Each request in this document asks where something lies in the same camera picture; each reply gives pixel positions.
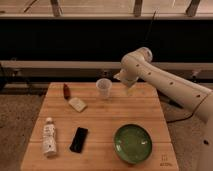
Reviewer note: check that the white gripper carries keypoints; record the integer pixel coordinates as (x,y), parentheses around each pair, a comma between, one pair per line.
(124,80)

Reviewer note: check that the white ceramic cup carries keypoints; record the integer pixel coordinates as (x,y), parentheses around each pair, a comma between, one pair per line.
(104,86)

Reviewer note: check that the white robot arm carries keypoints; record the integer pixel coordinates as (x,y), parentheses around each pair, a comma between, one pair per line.
(193,97)

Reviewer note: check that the green ceramic bowl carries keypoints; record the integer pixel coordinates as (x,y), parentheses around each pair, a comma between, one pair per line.
(132,144)

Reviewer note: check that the small red brown object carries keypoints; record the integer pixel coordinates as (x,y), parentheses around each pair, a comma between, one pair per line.
(66,92)

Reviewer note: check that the black phone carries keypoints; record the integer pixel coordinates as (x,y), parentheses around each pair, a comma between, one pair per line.
(79,140)

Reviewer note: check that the white plastic bottle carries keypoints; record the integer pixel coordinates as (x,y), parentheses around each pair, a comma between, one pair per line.
(49,141)

